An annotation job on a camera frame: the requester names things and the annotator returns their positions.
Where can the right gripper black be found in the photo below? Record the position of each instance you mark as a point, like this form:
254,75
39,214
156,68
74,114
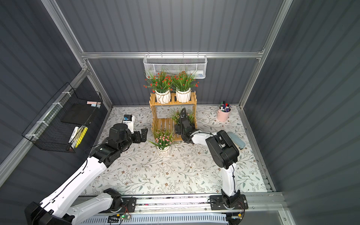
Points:
184,127

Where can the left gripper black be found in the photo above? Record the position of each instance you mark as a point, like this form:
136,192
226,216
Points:
138,136

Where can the pink flower pot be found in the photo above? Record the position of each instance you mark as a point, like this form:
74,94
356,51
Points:
176,117
163,141

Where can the red flower pot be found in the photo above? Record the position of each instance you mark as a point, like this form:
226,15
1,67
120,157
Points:
183,83
161,84

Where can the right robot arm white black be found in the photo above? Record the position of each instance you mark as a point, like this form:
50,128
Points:
225,155

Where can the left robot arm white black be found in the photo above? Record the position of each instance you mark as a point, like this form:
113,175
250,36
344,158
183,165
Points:
84,174

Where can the wooden two-tier plant rack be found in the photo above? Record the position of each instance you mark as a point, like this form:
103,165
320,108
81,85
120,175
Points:
166,123

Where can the pink pen holder cup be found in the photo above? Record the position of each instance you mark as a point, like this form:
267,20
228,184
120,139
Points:
223,116

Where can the floral table mat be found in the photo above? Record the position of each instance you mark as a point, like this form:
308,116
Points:
186,169

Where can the pens in pink cup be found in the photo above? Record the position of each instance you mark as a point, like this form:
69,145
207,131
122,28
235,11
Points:
225,107

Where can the yellow item in black basket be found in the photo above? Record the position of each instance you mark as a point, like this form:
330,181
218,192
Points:
79,135

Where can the pink blue sticky notes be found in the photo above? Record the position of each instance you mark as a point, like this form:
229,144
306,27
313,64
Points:
94,104

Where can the white marker in black basket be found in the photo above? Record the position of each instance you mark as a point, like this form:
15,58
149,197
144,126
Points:
74,133

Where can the black notebook in basket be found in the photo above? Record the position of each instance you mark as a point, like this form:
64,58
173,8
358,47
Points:
79,114

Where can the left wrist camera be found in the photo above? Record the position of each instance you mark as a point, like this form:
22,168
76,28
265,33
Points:
129,120

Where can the white wire mesh basket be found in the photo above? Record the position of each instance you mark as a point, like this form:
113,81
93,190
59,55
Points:
174,64

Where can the black wire wall basket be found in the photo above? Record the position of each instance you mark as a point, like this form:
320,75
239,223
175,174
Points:
50,134

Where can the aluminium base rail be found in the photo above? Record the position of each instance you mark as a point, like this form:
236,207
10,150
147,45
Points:
200,203

